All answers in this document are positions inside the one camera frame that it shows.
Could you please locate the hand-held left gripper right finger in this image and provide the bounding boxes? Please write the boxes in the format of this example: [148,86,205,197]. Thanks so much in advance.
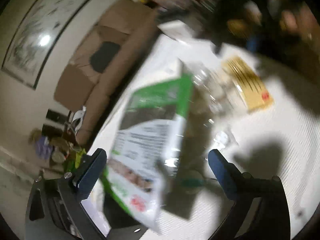
[208,149,292,240]

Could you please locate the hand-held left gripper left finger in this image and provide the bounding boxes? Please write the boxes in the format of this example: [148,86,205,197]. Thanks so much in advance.
[25,148,113,240]

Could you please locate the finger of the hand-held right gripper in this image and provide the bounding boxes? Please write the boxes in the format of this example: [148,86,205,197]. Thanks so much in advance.
[246,34,261,53]

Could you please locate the yellow paper packet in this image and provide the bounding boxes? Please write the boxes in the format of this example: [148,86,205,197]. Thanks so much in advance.
[221,56,275,115]

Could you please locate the clear plastic bag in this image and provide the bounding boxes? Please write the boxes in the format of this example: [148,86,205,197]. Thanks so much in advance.
[182,62,241,156]

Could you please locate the green and white snack bag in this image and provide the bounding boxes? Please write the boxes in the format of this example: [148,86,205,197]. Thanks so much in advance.
[102,74,215,235]

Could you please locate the teal plastic piece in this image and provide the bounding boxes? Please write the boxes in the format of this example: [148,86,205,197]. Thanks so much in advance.
[180,172,206,188]

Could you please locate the white ribbed table cover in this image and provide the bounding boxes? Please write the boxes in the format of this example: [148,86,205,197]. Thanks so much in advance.
[82,34,320,240]

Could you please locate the white box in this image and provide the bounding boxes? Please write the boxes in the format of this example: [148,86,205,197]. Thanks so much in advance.
[159,20,198,42]

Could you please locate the black speaker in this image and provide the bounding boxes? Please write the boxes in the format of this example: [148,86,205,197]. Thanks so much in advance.
[46,109,68,123]

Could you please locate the brown sofa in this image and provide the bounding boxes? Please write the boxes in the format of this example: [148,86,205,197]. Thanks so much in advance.
[54,0,160,146]

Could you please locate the dark cushion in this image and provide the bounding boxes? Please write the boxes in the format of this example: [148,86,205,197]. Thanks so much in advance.
[89,41,121,73]

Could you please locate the framed ink painting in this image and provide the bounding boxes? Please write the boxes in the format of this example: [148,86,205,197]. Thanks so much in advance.
[1,0,96,91]

